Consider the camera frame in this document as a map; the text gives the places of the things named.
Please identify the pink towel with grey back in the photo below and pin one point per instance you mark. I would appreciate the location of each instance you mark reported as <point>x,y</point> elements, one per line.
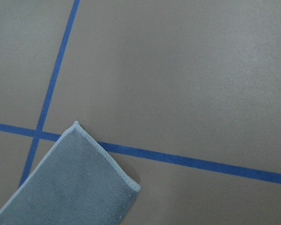
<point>76,183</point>

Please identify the blue tape line lengthwise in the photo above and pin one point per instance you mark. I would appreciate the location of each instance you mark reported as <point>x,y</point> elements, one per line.
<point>49,94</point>

